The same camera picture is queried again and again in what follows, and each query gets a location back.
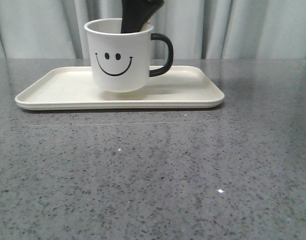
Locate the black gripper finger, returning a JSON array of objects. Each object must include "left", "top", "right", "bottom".
[
  {"left": 139, "top": 0, "right": 165, "bottom": 30},
  {"left": 120, "top": 0, "right": 156, "bottom": 34}
]

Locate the white smiley face mug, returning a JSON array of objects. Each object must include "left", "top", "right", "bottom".
[{"left": 84, "top": 18, "right": 174, "bottom": 93}]

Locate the cream rectangular tray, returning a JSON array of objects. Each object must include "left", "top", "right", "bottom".
[{"left": 15, "top": 65, "right": 225, "bottom": 111}]

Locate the pale grey curtain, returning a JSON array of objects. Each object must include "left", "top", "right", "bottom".
[{"left": 0, "top": 0, "right": 306, "bottom": 59}]

